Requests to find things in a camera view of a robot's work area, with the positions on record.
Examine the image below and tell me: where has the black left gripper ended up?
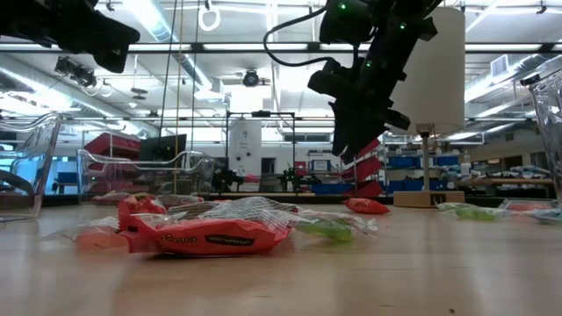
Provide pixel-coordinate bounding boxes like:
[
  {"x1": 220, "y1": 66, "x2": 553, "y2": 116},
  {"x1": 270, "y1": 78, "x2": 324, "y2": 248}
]
[{"x1": 52, "y1": 0, "x2": 141, "y2": 74}]

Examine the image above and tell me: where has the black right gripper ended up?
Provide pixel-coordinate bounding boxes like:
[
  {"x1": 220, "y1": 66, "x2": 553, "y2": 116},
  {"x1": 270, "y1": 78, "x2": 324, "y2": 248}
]
[{"x1": 328, "y1": 65, "x2": 412, "y2": 164}]

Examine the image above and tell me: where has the pink candy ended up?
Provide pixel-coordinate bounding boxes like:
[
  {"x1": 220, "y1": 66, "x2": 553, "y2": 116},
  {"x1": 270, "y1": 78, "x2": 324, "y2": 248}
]
[{"x1": 91, "y1": 190, "x2": 133, "y2": 205}]

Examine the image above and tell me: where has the clear red candy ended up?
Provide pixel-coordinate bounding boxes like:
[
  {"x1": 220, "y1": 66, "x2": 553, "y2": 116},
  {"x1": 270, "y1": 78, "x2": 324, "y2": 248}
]
[{"x1": 42, "y1": 214, "x2": 131, "y2": 250}]

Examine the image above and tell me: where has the red slanted shelf rack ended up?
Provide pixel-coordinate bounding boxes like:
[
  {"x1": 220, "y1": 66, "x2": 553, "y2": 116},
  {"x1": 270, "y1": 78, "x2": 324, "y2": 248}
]
[{"x1": 340, "y1": 138, "x2": 384, "y2": 199}]

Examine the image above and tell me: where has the blue storage bin shelf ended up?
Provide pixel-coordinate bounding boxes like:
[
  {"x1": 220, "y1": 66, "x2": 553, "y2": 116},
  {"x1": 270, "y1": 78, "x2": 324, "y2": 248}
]
[{"x1": 385, "y1": 154, "x2": 462, "y2": 193}]

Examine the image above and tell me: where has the white shade table lamp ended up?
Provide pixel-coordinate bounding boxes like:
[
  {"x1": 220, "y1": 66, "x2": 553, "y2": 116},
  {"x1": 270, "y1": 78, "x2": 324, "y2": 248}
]
[{"x1": 387, "y1": 6, "x2": 466, "y2": 210}]

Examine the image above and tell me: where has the clear plastic bin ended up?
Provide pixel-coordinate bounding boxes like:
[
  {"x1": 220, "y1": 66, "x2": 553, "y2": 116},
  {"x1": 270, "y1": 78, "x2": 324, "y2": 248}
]
[
  {"x1": 529, "y1": 72, "x2": 562, "y2": 212},
  {"x1": 0, "y1": 111, "x2": 63, "y2": 224},
  {"x1": 76, "y1": 148, "x2": 217, "y2": 205}
]

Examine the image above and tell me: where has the black flat screen monitor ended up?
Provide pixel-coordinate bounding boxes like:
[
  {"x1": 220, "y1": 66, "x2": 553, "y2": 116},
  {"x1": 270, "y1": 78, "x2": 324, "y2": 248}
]
[{"x1": 139, "y1": 133, "x2": 189, "y2": 162}]

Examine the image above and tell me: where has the wooden workbench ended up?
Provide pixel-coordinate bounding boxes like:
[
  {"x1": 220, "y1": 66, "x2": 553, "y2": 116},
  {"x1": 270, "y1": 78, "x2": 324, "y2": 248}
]
[{"x1": 456, "y1": 175, "x2": 557, "y2": 199}]

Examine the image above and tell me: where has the large orange Reese's pack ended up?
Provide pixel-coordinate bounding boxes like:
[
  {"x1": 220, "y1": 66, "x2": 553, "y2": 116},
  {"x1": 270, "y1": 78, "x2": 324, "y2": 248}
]
[{"x1": 117, "y1": 199, "x2": 294, "y2": 258}]

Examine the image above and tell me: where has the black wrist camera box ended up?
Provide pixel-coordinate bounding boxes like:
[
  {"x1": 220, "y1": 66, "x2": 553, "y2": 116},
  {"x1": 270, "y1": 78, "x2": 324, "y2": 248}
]
[{"x1": 306, "y1": 59, "x2": 352, "y2": 100}]

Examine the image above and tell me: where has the white hanging ring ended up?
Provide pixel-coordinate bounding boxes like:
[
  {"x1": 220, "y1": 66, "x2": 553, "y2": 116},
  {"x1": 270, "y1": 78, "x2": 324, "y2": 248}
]
[{"x1": 197, "y1": 3, "x2": 221, "y2": 32}]

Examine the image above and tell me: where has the black dome ceiling camera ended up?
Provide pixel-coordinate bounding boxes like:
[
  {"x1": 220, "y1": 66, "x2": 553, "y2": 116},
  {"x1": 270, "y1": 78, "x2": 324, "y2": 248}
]
[{"x1": 241, "y1": 68, "x2": 261, "y2": 88}]

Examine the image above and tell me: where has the black metal frame stand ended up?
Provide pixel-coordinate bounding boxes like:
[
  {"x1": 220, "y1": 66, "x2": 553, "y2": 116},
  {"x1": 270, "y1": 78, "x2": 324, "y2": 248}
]
[{"x1": 225, "y1": 111, "x2": 297, "y2": 194}]

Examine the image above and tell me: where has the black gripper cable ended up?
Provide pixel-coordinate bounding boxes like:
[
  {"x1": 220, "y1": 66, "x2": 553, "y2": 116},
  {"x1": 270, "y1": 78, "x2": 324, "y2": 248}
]
[{"x1": 262, "y1": 4, "x2": 339, "y2": 68}]

